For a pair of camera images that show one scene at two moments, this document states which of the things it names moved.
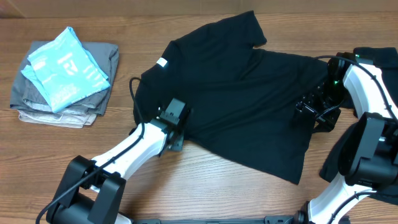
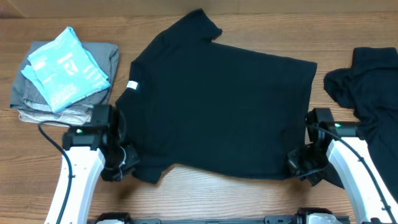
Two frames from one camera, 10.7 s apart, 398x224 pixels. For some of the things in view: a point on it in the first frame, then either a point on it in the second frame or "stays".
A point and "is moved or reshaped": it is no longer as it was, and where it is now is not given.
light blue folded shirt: (66, 71) stays
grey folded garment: (27, 94) stays
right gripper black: (328, 121) -> (293, 162)
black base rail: (269, 219) stays
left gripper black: (178, 144) -> (110, 175)
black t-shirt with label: (239, 101) is moved or reshaped
